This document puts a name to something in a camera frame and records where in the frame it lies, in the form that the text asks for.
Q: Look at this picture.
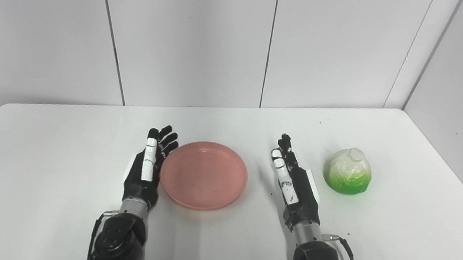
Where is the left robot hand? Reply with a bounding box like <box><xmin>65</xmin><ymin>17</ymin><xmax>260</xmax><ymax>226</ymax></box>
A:
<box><xmin>120</xmin><ymin>121</ymin><xmax>181</xmax><ymax>212</ymax></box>

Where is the green white cabbage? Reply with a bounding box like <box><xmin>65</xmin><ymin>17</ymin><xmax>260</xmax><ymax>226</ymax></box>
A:
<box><xmin>321</xmin><ymin>145</ymin><xmax>375</xmax><ymax>198</ymax></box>

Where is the pink plate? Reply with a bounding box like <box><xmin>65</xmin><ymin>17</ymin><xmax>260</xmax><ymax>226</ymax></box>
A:
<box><xmin>157</xmin><ymin>136</ymin><xmax>252</xmax><ymax>215</ymax></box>

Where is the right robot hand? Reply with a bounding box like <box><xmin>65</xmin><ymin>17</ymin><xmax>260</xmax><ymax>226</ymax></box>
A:
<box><xmin>263</xmin><ymin>132</ymin><xmax>330</xmax><ymax>234</ymax></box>

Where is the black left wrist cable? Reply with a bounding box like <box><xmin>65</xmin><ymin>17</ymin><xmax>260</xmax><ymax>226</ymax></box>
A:
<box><xmin>86</xmin><ymin>208</ymin><xmax>120</xmax><ymax>260</ymax></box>

